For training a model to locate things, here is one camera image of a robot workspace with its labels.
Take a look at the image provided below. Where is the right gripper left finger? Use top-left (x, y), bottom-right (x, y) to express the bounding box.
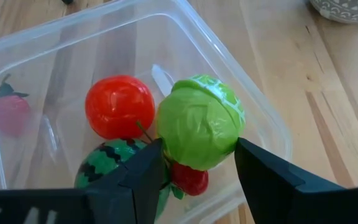
top-left (0, 139), bottom-right (165, 224)

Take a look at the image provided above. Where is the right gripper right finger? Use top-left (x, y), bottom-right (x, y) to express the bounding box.
top-left (234, 138), bottom-right (358, 224)

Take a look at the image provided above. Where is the striped watermelon toy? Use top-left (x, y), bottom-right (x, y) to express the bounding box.
top-left (74, 138), bottom-right (150, 190)

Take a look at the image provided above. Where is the red strawberry toy with leaves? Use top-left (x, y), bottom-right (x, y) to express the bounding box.
top-left (0, 73), bottom-right (32, 139)
top-left (155, 161), bottom-right (210, 218)

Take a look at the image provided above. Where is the large red tomato toy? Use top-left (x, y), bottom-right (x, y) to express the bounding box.
top-left (85, 74), bottom-right (157, 140)

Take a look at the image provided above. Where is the light green cabbage toy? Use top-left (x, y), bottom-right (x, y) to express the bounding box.
top-left (155, 73), bottom-right (247, 172)

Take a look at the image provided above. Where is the clear plastic tupperware container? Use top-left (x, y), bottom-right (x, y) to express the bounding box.
top-left (0, 0), bottom-right (293, 224)

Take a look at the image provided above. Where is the green potted faux plant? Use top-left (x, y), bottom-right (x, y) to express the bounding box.
top-left (308, 0), bottom-right (358, 25)

